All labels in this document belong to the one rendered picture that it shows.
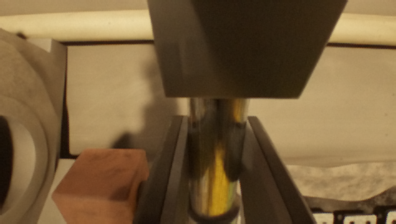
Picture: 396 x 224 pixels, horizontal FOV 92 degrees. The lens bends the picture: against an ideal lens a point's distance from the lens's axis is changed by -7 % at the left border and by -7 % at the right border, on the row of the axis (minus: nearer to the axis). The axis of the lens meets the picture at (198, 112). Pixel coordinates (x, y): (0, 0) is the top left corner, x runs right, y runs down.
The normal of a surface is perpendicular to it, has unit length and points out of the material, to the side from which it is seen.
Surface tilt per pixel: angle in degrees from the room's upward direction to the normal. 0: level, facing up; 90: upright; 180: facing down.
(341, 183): 19
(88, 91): 0
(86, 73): 0
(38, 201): 90
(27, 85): 90
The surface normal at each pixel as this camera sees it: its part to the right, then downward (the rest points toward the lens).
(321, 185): -0.04, 0.42
